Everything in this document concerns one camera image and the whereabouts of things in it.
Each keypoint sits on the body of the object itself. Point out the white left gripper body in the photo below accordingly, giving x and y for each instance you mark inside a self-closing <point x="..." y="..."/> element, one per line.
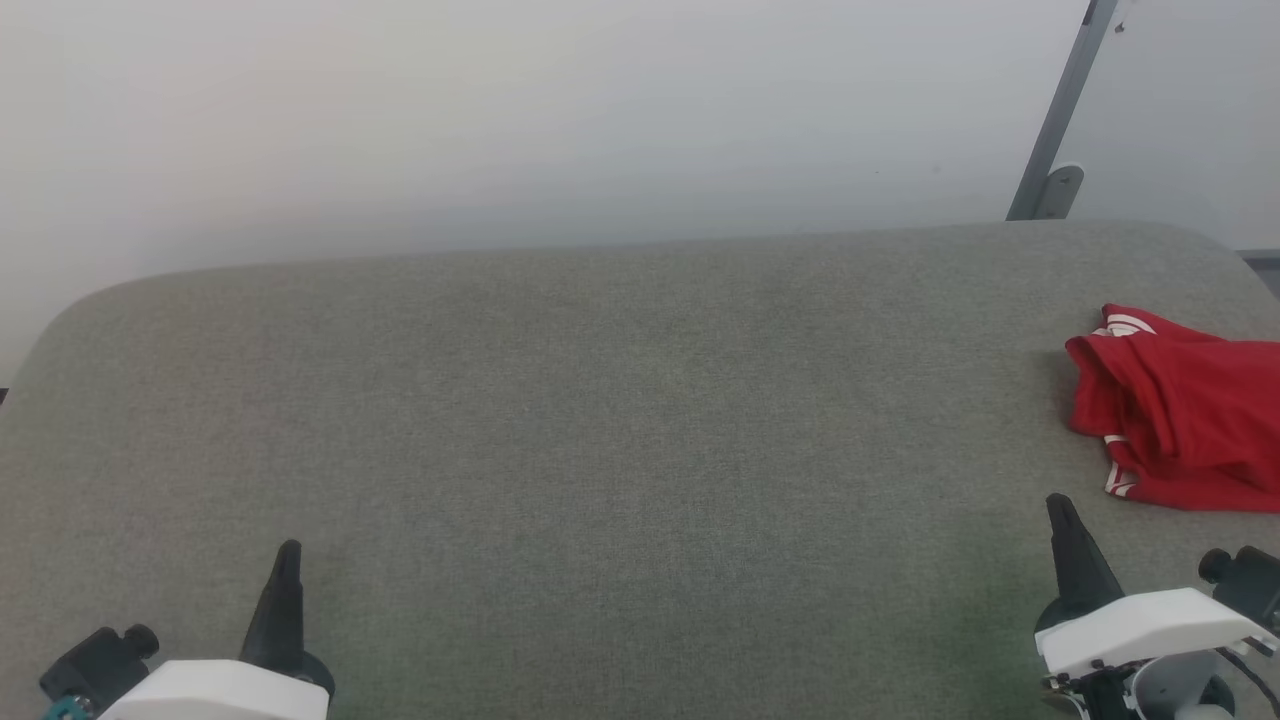
<point x="220" y="695"/>

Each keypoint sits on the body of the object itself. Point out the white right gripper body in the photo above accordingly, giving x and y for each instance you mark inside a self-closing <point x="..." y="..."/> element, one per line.
<point x="1150" y="625"/>

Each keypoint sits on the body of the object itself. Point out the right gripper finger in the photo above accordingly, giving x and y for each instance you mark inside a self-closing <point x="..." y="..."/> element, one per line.
<point x="1080" y="570"/>

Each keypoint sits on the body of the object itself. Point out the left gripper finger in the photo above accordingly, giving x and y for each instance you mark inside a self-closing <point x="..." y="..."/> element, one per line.
<point x="282" y="620"/>

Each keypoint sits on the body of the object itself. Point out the red and white jersey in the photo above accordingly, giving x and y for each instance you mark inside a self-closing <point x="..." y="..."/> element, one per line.
<point x="1180" y="420"/>

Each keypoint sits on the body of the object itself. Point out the grey-green fabric sofa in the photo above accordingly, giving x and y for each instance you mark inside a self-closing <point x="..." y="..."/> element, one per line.
<point x="600" y="450"/>

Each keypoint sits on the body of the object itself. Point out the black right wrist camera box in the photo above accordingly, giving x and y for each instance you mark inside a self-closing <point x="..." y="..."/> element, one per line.
<point x="1250" y="580"/>

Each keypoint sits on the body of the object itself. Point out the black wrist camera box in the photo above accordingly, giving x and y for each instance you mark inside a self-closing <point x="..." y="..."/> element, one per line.
<point x="100" y="660"/>
<point x="1250" y="580"/>

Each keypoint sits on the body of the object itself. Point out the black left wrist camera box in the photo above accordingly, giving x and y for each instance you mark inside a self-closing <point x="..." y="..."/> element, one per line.
<point x="100" y="660"/>

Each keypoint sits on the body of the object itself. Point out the grey wall baseboard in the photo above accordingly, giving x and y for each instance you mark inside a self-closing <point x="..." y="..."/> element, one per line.
<point x="1262" y="257"/>

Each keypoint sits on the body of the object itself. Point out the grey metal post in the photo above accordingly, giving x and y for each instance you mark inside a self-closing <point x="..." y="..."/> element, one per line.
<point x="1060" y="110"/>

